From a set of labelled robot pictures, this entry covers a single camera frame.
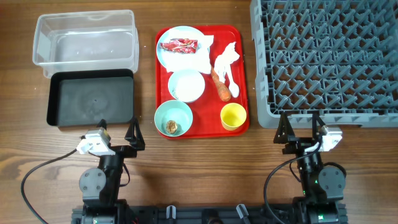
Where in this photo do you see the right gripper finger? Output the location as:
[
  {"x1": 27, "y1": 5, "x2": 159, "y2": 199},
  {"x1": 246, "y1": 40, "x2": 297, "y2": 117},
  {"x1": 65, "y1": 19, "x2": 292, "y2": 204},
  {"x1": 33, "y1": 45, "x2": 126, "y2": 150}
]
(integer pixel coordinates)
[
  {"x1": 274, "y1": 113, "x2": 295, "y2": 144},
  {"x1": 312, "y1": 114, "x2": 325, "y2": 142}
]

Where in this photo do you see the brown food scrap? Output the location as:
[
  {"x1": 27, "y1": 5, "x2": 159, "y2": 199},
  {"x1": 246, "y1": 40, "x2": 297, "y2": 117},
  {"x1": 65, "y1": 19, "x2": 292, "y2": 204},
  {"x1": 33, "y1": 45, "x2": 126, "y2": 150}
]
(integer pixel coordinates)
[{"x1": 166, "y1": 120, "x2": 178, "y2": 134}]

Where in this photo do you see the mint green bowl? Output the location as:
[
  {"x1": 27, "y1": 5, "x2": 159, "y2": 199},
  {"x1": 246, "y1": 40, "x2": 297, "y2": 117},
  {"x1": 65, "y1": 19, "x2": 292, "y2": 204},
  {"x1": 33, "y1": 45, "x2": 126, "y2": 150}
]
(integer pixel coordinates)
[{"x1": 154, "y1": 100, "x2": 193, "y2": 138}]

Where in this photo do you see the yellow plastic cup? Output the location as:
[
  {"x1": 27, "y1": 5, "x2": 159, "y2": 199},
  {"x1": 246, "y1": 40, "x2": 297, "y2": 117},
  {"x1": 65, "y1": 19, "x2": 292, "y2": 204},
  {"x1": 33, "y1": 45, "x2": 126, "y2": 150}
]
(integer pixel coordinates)
[{"x1": 220, "y1": 103, "x2": 247, "y2": 131}]

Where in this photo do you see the orange carrot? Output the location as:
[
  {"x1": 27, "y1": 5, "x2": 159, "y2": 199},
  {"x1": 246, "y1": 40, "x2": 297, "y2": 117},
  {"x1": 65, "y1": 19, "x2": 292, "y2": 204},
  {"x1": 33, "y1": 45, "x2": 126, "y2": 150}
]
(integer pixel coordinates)
[{"x1": 211, "y1": 67, "x2": 231, "y2": 102}]

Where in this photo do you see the light blue bowl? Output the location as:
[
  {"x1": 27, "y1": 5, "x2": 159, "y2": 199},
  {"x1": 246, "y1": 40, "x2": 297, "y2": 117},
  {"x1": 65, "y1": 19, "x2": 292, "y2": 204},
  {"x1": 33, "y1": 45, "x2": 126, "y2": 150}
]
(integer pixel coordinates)
[{"x1": 168, "y1": 70, "x2": 205, "y2": 103}]

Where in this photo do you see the white tissue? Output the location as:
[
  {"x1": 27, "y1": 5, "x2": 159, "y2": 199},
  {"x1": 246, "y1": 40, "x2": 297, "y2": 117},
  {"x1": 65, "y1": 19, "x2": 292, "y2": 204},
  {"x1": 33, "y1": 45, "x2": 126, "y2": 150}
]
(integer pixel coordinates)
[{"x1": 214, "y1": 42, "x2": 239, "y2": 83}]

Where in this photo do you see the red snack wrapper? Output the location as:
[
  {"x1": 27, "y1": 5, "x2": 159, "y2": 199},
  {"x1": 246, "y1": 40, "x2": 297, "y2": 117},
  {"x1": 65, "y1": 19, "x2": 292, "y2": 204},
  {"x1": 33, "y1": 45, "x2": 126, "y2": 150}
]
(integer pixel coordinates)
[{"x1": 160, "y1": 39, "x2": 198, "y2": 54}]

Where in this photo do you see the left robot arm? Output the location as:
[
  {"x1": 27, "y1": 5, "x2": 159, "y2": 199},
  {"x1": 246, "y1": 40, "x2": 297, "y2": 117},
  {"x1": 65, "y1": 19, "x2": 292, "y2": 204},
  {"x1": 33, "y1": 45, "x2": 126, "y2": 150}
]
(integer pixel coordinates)
[{"x1": 71, "y1": 117, "x2": 145, "y2": 224}]

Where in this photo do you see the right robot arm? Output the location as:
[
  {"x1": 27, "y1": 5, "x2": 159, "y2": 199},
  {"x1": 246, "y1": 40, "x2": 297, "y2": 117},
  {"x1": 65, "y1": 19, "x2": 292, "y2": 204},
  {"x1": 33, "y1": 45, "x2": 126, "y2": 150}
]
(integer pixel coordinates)
[{"x1": 271, "y1": 114, "x2": 348, "y2": 223}]

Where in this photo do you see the grey dishwasher rack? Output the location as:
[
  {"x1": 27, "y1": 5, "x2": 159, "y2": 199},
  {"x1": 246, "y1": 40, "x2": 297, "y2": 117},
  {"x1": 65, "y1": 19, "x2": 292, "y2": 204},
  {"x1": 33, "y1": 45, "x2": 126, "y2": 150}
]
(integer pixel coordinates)
[{"x1": 250, "y1": 0, "x2": 397, "y2": 128}]

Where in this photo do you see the black plastic tray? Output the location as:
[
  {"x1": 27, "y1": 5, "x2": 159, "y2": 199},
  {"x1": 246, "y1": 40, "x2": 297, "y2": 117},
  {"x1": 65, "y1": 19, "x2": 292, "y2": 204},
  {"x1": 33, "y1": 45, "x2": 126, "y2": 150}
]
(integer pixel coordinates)
[{"x1": 47, "y1": 69, "x2": 134, "y2": 127}]

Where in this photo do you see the white plastic spoon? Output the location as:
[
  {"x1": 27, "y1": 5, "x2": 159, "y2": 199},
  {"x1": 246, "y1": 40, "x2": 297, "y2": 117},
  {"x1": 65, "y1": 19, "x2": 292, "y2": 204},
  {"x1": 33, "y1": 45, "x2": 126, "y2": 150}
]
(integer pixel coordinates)
[{"x1": 226, "y1": 72, "x2": 239, "y2": 98}]

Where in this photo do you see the light blue plate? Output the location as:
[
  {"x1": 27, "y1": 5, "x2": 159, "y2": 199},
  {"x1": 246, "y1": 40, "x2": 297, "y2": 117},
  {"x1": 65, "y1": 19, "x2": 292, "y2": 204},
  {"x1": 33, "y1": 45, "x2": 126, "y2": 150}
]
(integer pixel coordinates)
[{"x1": 155, "y1": 26, "x2": 211, "y2": 69}]

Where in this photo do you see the clear plastic bin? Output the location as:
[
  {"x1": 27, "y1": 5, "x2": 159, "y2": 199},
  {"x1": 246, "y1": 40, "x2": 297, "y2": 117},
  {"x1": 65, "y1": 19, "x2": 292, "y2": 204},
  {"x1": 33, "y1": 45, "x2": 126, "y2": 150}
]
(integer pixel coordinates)
[{"x1": 32, "y1": 9, "x2": 139, "y2": 78}]

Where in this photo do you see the red serving tray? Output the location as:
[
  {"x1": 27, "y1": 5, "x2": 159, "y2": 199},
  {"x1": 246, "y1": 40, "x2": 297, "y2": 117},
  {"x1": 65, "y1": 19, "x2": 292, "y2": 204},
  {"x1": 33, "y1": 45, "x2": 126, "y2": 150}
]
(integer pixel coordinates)
[{"x1": 155, "y1": 25, "x2": 249, "y2": 139}]

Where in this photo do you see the white paper napkin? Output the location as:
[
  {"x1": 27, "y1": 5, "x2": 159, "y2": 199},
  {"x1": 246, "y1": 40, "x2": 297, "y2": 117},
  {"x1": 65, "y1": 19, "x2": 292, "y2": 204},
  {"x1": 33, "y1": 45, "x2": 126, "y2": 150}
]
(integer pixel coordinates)
[{"x1": 162, "y1": 27, "x2": 215, "y2": 75}]

